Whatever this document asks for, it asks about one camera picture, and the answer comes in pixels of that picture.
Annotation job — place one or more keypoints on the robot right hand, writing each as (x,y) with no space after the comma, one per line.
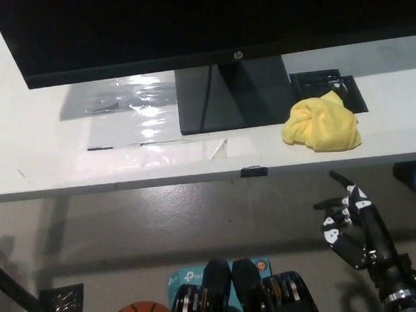
(375,230)

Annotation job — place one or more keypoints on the yellow microfiber cloth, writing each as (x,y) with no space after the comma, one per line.
(316,127)

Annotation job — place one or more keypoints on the black HP monitor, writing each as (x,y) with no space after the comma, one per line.
(149,24)

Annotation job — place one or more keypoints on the grey desk leg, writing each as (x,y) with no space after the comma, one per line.
(57,227)

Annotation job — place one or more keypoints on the short black tape piece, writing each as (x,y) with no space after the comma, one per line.
(255,171)

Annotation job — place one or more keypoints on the teal TP-Link box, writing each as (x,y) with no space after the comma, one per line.
(188,277)

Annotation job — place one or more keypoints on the clear plastic sheet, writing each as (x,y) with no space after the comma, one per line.
(147,106)

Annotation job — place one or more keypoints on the thin black tape strip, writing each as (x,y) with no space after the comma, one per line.
(100,148)

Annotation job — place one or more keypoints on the black floor tape patch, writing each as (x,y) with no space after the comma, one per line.
(64,300)

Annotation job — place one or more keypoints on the black metal pole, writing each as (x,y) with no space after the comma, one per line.
(10,284)

